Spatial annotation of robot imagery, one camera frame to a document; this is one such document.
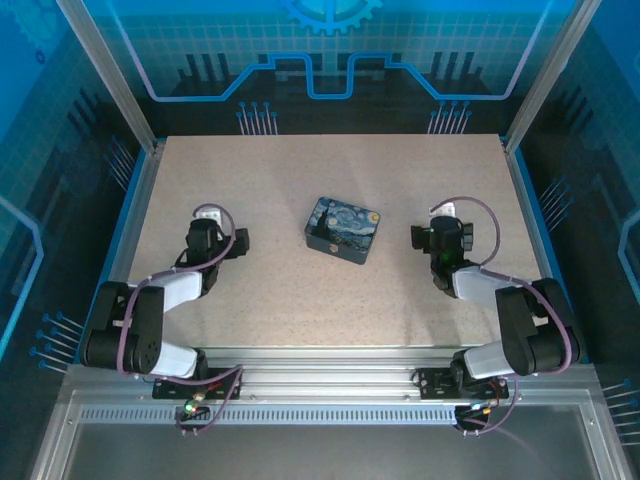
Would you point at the starry night tin box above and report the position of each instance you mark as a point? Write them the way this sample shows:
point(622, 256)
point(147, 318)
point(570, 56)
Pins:
point(342, 230)

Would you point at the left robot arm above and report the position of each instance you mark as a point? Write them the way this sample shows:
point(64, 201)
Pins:
point(145, 330)

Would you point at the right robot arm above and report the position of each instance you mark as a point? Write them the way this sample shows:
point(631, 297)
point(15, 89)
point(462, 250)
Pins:
point(520, 325)

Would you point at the blue table edge trim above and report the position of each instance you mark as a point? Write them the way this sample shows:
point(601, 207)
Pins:
point(118, 225)

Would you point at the small controller board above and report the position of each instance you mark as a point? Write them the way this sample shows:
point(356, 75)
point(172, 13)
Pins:
point(477, 407)
point(190, 407)

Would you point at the grey metal panel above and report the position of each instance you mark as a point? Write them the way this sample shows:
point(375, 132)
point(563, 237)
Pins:
point(325, 450)

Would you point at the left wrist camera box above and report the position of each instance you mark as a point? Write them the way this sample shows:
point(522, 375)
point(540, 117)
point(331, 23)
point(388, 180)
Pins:
point(209, 212)

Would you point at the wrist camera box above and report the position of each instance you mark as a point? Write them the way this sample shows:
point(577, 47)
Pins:
point(449, 209)
point(209, 212)

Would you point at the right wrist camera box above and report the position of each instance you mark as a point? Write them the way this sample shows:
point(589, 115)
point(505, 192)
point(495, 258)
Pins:
point(449, 209)

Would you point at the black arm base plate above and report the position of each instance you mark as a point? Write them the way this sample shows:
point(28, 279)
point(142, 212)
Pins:
point(165, 389)
point(430, 385)

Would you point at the aluminium table rail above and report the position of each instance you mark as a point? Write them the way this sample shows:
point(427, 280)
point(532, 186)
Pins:
point(325, 375)

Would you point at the aluminium frame post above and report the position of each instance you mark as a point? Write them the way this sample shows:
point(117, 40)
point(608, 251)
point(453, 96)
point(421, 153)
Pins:
point(116, 80)
point(541, 75)

